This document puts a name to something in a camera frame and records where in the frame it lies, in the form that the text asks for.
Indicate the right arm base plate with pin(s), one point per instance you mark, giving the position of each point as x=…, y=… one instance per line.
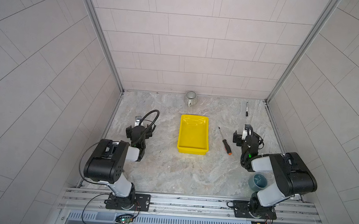
x=244, y=209

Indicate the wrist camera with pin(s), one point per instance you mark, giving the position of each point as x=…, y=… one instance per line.
x=246, y=131
x=137, y=120

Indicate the teal ceramic cup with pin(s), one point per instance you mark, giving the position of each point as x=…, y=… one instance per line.
x=257, y=182

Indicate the aluminium mounting rail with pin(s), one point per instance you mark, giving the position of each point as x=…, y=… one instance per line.
x=192, y=206

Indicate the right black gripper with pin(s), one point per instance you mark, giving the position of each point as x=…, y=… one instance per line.
x=239, y=139

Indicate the left green circuit board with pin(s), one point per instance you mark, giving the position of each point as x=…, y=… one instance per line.
x=124, y=219

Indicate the black orange handled screwdriver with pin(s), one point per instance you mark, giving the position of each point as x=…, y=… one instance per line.
x=225, y=143

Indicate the left aluminium corner post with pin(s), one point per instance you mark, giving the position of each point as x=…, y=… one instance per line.
x=102, y=41

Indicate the aluminium corner post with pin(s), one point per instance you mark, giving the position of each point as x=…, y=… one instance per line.
x=102, y=41
x=320, y=22

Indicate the striped grey ceramic mug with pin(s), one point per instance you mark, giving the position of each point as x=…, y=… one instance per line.
x=191, y=98

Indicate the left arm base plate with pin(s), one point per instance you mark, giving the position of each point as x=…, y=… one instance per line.
x=138, y=202

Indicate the right aluminium corner post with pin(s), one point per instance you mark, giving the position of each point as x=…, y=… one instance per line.
x=320, y=22

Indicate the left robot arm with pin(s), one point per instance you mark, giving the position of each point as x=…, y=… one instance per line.
x=106, y=167

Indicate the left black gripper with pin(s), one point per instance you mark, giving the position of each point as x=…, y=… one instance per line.
x=135, y=130

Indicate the yellow plastic bin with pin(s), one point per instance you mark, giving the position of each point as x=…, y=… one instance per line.
x=193, y=135

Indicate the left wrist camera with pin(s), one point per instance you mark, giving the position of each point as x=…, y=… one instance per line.
x=137, y=120

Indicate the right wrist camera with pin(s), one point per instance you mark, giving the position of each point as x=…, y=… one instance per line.
x=246, y=131

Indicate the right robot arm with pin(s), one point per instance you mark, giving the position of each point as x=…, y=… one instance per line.
x=291, y=175

